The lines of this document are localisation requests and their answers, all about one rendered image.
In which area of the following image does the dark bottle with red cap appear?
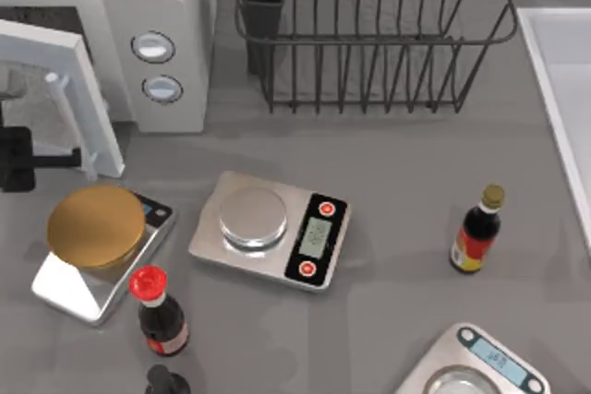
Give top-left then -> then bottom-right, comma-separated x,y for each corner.
127,265 -> 191,359

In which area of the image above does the silver scale with gold plate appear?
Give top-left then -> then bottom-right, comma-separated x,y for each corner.
30,184 -> 178,328

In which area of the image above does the dark wire dish rack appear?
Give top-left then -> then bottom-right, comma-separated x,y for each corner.
233,0 -> 518,115

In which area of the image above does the silver scale with black panel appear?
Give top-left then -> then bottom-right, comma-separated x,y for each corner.
187,170 -> 353,294

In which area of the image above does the pale microwave oven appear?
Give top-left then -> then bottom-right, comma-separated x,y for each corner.
0,0 -> 216,135

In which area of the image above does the white microwave door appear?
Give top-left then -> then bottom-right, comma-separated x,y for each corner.
0,18 -> 127,179

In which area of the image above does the silver scale with blue display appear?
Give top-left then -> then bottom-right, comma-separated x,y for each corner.
394,322 -> 552,394

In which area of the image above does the dark bottle with olive cap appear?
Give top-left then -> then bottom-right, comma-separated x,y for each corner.
450,184 -> 506,276

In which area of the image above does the white microwave door handle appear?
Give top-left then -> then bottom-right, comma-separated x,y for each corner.
44,71 -> 100,182

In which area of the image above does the black bottle top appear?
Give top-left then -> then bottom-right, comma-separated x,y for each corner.
145,364 -> 192,394

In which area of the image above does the round silver microwave knob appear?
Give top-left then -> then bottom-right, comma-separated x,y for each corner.
140,74 -> 184,104
130,30 -> 176,65

